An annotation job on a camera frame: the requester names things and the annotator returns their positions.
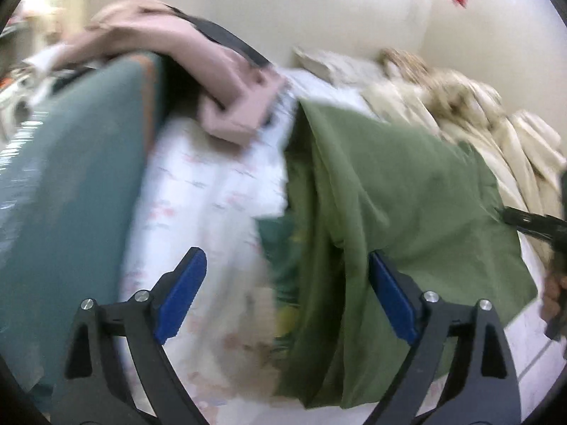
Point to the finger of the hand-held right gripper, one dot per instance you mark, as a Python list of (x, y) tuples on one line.
[(531, 223)]

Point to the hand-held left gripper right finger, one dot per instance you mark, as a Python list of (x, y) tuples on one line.
[(394, 292)]

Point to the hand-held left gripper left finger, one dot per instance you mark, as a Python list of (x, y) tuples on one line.
[(181, 292)]

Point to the green pants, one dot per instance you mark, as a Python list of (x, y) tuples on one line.
[(398, 186)]

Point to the person's right hand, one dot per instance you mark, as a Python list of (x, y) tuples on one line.
[(554, 294)]

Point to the teal camouflage patterned cloth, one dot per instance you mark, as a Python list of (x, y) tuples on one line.
[(279, 265)]

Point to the cream comforter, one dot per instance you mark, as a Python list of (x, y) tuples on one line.
[(487, 119)]

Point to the teal blanket in plastic bag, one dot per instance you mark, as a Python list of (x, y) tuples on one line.
[(79, 186)]

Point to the brown patterned cloth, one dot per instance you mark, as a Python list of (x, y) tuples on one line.
[(401, 59)]

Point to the cream pillow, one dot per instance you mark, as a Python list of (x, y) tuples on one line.
[(336, 64)]

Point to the pink cloth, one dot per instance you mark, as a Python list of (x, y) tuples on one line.
[(212, 53)]

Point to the dark cloth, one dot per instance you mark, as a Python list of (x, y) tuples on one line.
[(226, 37)]

